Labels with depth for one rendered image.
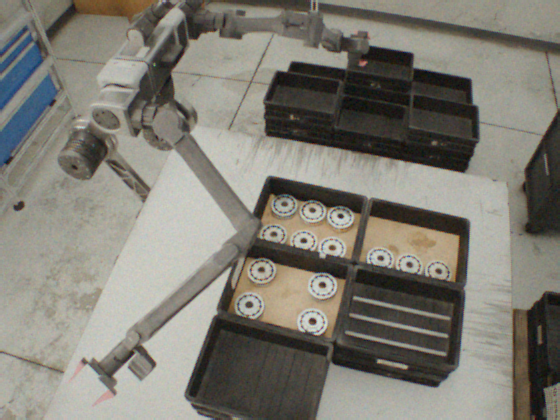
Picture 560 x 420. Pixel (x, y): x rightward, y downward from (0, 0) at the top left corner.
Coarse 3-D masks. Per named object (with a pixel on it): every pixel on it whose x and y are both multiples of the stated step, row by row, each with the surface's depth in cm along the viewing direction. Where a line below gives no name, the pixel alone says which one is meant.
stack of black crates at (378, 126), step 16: (352, 96) 282; (352, 112) 289; (368, 112) 288; (384, 112) 285; (400, 112) 281; (336, 128) 266; (352, 128) 281; (368, 128) 281; (384, 128) 281; (400, 128) 281; (336, 144) 276; (352, 144) 273; (368, 144) 271; (384, 144) 267; (400, 144) 266
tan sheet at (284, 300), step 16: (288, 272) 174; (304, 272) 174; (240, 288) 170; (256, 288) 170; (272, 288) 170; (288, 288) 170; (304, 288) 170; (320, 288) 170; (272, 304) 167; (288, 304) 167; (304, 304) 167; (320, 304) 167; (336, 304) 167; (272, 320) 163; (288, 320) 163
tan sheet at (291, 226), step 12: (300, 204) 192; (264, 216) 189; (360, 216) 189; (288, 228) 186; (300, 228) 185; (312, 228) 185; (324, 228) 185; (288, 240) 182; (348, 240) 182; (348, 252) 179
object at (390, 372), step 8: (336, 360) 162; (344, 360) 161; (352, 360) 156; (360, 360) 155; (352, 368) 164; (360, 368) 163; (368, 368) 162; (376, 368) 159; (384, 368) 155; (392, 368) 153; (384, 376) 162; (392, 376) 161; (400, 376) 159; (408, 376) 158; (416, 376) 157; (424, 376) 152; (432, 376) 151; (424, 384) 160; (432, 384) 160
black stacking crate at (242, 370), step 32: (224, 320) 154; (224, 352) 156; (256, 352) 156; (288, 352) 156; (320, 352) 154; (224, 384) 150; (256, 384) 150; (288, 384) 150; (224, 416) 144; (288, 416) 144
